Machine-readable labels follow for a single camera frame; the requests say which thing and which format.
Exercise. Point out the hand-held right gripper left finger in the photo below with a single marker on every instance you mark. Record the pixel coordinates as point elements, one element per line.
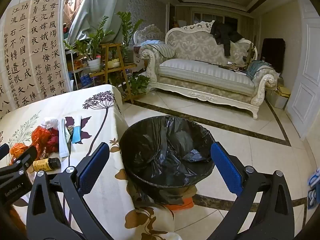
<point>93,165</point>

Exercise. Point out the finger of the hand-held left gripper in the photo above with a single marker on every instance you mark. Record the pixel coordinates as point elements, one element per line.
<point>23,157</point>
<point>3,150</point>

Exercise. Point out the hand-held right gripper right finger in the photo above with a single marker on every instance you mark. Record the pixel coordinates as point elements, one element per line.
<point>226,165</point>

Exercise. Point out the red plastic bag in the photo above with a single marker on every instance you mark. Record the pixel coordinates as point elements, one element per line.
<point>41,136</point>

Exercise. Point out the gold metal scrubber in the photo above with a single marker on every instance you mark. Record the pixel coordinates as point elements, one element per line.
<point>70,129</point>

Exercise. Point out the white tissue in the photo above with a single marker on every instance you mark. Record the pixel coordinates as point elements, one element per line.
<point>51,122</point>

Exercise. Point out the black-lined trash bin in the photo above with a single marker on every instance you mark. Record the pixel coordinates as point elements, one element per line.
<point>160,150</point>

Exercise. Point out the person's left forearm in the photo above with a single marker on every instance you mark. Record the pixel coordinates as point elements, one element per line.
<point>16,220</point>

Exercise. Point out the orange plastic bag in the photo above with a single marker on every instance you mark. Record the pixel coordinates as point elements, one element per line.
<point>17,149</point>

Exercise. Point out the small dark bottle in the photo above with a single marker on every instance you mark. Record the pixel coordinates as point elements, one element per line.
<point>46,164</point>

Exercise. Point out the dark red crumpled wrapper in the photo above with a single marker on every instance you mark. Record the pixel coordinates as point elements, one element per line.
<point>53,140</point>

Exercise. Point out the white blue tube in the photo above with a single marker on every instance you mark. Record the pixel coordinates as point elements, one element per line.
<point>77,133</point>

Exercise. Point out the white paper packet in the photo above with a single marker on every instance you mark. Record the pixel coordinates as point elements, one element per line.
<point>63,142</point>

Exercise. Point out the floral tablecloth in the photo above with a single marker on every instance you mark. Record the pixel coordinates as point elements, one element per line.
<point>50,107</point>

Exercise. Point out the orange plastic object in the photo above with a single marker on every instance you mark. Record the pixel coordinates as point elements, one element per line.
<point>181,203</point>

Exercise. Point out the cardboard box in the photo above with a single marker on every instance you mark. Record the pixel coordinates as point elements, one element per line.
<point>277,98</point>

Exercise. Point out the blue box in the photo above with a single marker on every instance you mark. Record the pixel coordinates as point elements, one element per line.
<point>86,80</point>

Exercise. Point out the blue and white slipper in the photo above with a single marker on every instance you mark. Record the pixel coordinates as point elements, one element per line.
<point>313,187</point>

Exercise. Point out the small leafy plant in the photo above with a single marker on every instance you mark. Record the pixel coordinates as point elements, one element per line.
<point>137,83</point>

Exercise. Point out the ornate white sofa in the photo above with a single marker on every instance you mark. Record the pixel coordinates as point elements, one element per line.
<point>200,75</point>

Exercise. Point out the white metal rack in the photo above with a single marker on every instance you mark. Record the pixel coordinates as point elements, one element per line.
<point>72,67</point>

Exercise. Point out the plant in white pot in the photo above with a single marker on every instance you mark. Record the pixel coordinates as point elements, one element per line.
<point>93,63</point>

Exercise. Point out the teal cloth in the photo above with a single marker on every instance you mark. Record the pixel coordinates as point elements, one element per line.
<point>258,68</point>

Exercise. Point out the yellow bowl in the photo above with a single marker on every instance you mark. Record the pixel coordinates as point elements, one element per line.
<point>113,63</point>

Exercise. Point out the wooden plant stand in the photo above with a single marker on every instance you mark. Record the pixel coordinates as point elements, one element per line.
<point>106,55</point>

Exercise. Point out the white door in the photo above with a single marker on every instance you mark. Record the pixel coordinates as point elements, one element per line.
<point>305,80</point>

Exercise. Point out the black panel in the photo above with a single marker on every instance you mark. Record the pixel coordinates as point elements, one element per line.
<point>273,52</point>

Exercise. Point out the black jacket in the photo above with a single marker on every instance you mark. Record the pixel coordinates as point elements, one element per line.
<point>225,36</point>

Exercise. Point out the tall plant in dark pot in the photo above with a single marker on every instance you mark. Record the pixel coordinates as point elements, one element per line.
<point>127,32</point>

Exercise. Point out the ornate armchair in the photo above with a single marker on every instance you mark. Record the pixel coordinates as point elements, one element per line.
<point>150,32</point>

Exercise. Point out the grey curtain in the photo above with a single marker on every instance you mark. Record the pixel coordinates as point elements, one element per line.
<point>105,7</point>

